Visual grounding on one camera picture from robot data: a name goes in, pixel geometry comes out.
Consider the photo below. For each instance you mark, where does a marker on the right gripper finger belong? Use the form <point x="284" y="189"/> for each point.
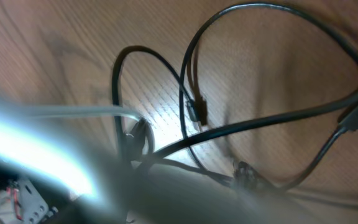
<point x="247" y="178"/>

